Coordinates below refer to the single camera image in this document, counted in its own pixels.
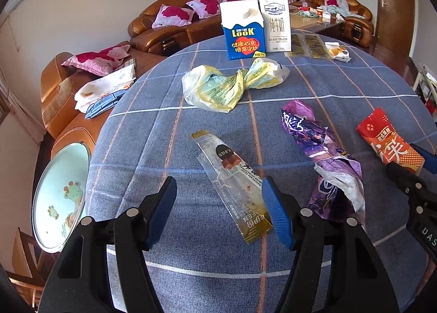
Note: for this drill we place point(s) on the glass-top coffee table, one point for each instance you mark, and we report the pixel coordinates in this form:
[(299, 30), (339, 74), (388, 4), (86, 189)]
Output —
[(307, 23)]

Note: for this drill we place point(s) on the pale yellow plastic bag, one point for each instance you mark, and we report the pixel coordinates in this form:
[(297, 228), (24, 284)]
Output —
[(218, 89)]

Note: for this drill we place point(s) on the red orange snack packet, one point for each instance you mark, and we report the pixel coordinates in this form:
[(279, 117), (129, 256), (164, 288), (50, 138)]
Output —
[(389, 142)]

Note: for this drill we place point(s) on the small white snack box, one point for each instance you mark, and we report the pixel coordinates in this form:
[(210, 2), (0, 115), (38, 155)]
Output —
[(337, 52)]

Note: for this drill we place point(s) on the light blue cloth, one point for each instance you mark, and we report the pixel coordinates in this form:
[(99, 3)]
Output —
[(338, 11)]

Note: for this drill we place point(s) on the clear chocolate bar wrapper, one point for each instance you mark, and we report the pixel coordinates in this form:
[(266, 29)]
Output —
[(232, 180)]

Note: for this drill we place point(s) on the blue checked tablecloth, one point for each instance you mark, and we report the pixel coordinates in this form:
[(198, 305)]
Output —
[(164, 135)]

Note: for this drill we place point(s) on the purple foil wrapper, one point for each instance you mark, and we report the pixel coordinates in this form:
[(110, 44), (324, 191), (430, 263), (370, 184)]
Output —
[(324, 156)]

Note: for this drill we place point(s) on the brown leather chaise lounge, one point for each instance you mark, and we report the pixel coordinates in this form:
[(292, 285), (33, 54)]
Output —
[(58, 91)]

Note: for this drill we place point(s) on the small pink floral pillow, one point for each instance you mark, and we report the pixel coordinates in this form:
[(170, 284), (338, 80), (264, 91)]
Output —
[(334, 1)]

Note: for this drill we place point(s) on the blue and white carton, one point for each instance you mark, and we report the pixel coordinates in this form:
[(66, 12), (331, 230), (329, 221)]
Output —
[(244, 33)]

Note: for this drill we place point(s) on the brown wooden door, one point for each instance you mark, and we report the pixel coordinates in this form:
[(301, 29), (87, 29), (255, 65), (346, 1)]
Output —
[(392, 2)]

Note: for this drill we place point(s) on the wooden chair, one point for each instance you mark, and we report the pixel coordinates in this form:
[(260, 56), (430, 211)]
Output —
[(27, 265)]

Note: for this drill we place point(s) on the clear gold-printed wrapper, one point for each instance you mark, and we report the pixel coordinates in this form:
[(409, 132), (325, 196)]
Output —
[(296, 45), (317, 47)]

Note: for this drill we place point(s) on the brown plaid cloth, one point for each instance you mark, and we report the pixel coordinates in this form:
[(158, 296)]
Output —
[(128, 63)]

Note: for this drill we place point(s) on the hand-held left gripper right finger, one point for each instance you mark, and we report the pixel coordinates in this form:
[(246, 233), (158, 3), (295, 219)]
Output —
[(278, 210)]

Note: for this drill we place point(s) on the white milk carton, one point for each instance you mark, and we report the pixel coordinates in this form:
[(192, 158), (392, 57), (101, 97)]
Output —
[(275, 23)]

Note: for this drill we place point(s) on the brown leather sofa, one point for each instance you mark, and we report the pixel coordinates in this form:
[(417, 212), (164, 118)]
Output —
[(191, 35)]

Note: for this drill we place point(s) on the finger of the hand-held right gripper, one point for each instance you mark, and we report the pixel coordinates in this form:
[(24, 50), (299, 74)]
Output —
[(414, 190), (430, 163)]

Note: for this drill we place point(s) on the red and white cup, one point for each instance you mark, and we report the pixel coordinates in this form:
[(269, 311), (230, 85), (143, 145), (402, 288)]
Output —
[(319, 12)]

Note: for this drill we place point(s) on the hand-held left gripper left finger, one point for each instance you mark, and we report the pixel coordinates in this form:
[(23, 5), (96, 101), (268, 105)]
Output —
[(164, 207)]

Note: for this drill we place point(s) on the light blue giraffe-print bin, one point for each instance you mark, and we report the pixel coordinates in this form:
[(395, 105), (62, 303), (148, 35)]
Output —
[(58, 197)]

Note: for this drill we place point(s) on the white stained cloth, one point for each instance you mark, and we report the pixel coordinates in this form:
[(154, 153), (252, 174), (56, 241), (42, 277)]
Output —
[(105, 84)]

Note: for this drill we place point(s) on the white cluttered rack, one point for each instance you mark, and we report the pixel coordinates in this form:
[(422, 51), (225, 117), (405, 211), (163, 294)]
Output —
[(426, 88)]

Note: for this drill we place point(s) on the brown leather armchair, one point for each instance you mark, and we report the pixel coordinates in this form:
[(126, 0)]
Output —
[(358, 23)]

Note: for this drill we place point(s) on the blue checked cloth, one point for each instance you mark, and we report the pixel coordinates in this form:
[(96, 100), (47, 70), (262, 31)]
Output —
[(102, 105)]

